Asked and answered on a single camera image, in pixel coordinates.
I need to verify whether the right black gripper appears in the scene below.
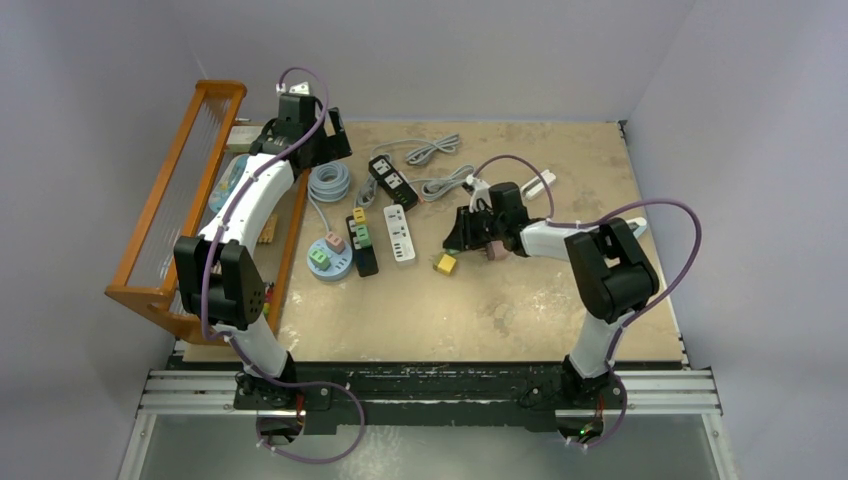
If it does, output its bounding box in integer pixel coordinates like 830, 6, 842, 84
444, 205, 506, 252

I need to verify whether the pink charger plug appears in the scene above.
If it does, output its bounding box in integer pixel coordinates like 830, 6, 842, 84
486, 241, 510, 261

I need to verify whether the yellow charger plug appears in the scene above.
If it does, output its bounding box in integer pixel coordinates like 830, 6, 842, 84
433, 252, 457, 276

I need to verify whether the white power strip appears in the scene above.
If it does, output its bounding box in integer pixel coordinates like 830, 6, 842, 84
383, 204, 416, 266

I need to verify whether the short black power strip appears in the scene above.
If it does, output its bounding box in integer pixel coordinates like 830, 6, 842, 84
368, 155, 420, 211

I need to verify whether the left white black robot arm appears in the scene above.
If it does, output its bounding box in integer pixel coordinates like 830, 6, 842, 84
173, 93, 352, 409

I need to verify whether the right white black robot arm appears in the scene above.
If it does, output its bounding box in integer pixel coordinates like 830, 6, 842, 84
443, 176, 659, 407

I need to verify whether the green plug on long strip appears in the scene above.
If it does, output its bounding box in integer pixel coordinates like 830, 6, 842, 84
354, 225, 372, 249

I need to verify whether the pink plug on round hub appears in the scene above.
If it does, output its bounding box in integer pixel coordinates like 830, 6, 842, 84
324, 231, 346, 255

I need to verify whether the green plug on round hub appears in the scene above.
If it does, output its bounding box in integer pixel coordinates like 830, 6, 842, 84
308, 247, 331, 271

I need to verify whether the white clip object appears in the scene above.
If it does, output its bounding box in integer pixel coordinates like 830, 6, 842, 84
521, 169, 557, 201

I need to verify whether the white pink box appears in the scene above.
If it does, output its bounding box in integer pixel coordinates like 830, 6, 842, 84
226, 125, 262, 154

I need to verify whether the blue packaged item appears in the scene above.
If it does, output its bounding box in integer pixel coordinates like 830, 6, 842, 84
207, 154, 249, 213

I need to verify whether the long black power strip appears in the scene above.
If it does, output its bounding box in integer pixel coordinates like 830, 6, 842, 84
346, 215, 379, 277

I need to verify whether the round blue power hub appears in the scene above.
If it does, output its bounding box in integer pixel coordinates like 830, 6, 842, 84
307, 232, 353, 282

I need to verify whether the colourful marker pack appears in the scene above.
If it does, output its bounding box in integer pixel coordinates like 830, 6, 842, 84
262, 283, 274, 317

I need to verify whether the orange wooden shelf rack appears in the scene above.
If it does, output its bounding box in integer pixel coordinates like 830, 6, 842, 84
104, 80, 313, 348

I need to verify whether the white blue clip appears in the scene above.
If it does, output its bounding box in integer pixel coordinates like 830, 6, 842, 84
627, 217, 648, 238

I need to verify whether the coiled blue hub cable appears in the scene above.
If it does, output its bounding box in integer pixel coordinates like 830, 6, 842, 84
307, 160, 352, 236

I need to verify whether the grey power strip cable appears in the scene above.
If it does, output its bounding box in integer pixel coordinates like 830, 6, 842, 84
368, 133, 462, 167

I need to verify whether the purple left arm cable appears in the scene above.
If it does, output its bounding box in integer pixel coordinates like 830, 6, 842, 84
199, 66, 368, 466

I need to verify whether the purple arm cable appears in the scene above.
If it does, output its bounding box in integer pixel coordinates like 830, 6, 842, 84
199, 66, 368, 466
467, 154, 704, 452

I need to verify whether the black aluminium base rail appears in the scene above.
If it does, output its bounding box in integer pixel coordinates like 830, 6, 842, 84
140, 362, 721, 438

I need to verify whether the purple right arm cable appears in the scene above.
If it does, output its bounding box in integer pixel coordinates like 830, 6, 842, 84
467, 154, 704, 452

